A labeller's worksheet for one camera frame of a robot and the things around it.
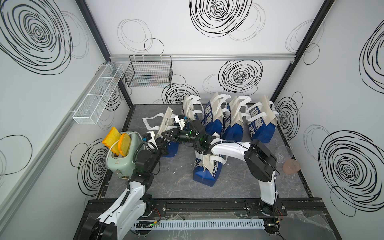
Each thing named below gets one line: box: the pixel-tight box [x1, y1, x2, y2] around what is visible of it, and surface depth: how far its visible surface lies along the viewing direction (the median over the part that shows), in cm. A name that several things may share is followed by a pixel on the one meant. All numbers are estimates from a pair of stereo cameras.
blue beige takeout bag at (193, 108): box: [182, 95, 205, 120], surface depth 88 cm
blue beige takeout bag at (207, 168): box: [193, 151, 228, 187], surface depth 71 cm
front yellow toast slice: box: [118, 133, 132, 157], surface depth 75 cm
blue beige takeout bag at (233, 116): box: [221, 95, 252, 142], surface depth 88 cm
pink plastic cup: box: [282, 158, 301, 175], surface depth 86 cm
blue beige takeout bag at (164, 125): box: [142, 106, 180, 158], surface depth 81 cm
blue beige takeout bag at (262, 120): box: [246, 95, 280, 144], surface depth 92 cm
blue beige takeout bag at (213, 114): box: [202, 92, 232, 136], surface depth 91 cm
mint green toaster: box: [106, 131, 144, 180], surface depth 76 cm
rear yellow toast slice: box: [102, 126, 121, 148], surface depth 77 cm
